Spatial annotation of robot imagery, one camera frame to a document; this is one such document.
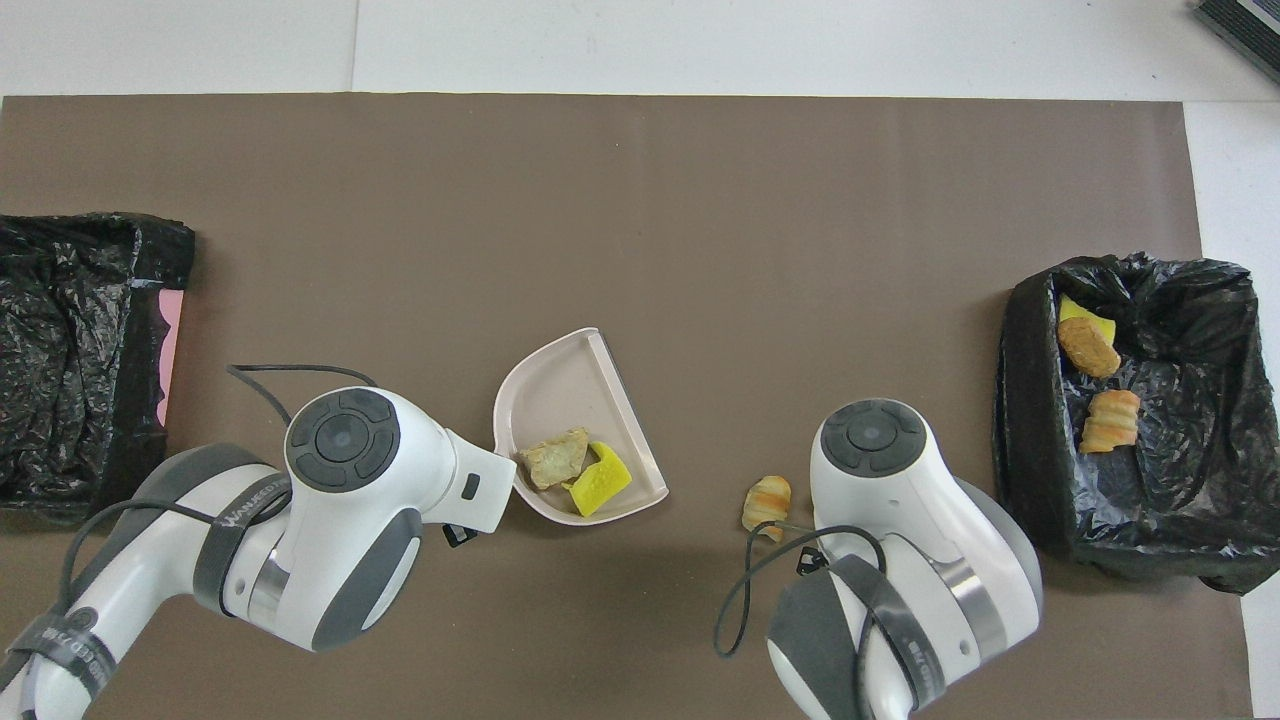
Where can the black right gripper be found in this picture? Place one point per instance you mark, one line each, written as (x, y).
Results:
(811, 561)

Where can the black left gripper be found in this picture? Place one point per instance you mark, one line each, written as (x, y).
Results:
(459, 535)

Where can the orange striped sponge piece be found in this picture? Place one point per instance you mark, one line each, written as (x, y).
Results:
(1110, 420)
(767, 503)

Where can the pale beige sponge chunk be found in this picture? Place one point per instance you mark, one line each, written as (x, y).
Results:
(553, 460)

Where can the notched yellow sponge piece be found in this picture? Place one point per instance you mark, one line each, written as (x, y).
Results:
(600, 483)

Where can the beige plastic dustpan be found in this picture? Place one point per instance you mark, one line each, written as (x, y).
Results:
(560, 395)

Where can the round brown sponge chunk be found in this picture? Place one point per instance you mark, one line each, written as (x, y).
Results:
(1088, 348)

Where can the small yellow sponge piece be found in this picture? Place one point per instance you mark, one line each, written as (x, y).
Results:
(1080, 312)

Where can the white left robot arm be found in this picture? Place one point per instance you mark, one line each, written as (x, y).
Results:
(340, 520)

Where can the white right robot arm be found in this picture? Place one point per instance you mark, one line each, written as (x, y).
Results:
(900, 500)

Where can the bin lined with black bag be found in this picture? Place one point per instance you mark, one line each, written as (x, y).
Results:
(1180, 500)

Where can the pink bin with black bag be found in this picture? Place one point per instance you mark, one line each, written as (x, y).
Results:
(70, 290)

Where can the brown table mat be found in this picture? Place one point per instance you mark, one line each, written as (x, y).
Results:
(640, 200)

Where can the dark grey ribbed device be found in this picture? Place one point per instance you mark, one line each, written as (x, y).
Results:
(1250, 25)

